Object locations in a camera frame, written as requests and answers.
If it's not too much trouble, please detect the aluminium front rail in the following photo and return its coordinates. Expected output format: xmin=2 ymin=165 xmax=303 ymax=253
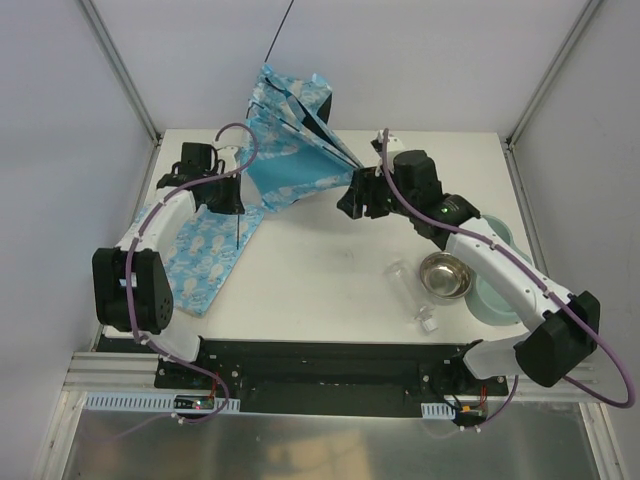
xmin=62 ymin=352 xmax=596 ymax=403

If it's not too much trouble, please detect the green double pet bowl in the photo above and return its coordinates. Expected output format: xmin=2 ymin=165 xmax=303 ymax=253
xmin=465 ymin=215 xmax=532 ymax=326

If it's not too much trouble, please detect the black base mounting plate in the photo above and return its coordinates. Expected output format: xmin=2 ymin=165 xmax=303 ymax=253
xmin=94 ymin=334 xmax=574 ymax=416

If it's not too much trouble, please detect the blue snowman pet tent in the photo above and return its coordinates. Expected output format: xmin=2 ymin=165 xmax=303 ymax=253
xmin=246 ymin=64 xmax=362 ymax=212

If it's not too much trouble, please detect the right aluminium frame post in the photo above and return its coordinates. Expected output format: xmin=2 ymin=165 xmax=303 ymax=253
xmin=504 ymin=0 xmax=606 ymax=150

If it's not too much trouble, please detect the aluminium frame post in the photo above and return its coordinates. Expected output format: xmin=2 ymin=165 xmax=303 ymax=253
xmin=75 ymin=0 xmax=162 ymax=146
xmin=504 ymin=0 xmax=606 ymax=150

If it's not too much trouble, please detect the stainless steel bowl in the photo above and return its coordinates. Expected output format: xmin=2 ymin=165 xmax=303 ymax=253
xmin=419 ymin=252 xmax=473 ymax=300

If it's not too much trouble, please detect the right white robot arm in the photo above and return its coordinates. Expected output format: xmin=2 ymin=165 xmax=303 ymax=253
xmin=337 ymin=150 xmax=601 ymax=395

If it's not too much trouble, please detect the clear plastic water bottle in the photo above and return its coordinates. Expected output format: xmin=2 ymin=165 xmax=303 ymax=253
xmin=384 ymin=260 xmax=438 ymax=335

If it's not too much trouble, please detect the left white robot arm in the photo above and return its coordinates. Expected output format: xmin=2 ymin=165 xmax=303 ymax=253
xmin=92 ymin=142 xmax=245 ymax=389

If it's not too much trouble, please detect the left aluminium frame post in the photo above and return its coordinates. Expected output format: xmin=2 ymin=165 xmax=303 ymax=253
xmin=75 ymin=0 xmax=162 ymax=146

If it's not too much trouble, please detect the thin black tent pole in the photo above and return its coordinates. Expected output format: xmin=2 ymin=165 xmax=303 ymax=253
xmin=263 ymin=0 xmax=295 ymax=64

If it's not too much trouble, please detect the blue snowman tent mat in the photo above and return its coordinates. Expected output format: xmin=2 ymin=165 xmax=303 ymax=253
xmin=95 ymin=202 xmax=265 ymax=319

